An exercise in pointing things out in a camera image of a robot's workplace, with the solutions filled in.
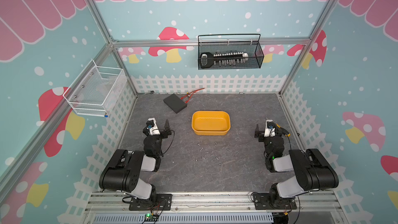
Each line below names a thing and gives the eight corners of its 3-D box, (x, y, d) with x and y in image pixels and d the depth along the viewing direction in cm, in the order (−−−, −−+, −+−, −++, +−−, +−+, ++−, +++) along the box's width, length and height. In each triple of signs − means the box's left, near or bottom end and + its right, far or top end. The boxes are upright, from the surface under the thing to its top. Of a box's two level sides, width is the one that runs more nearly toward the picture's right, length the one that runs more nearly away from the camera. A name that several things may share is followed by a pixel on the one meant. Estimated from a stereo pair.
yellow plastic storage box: (191, 136, 100) (190, 130, 95) (192, 116, 110) (192, 110, 104) (230, 136, 100) (231, 130, 94) (228, 116, 110) (229, 110, 104)
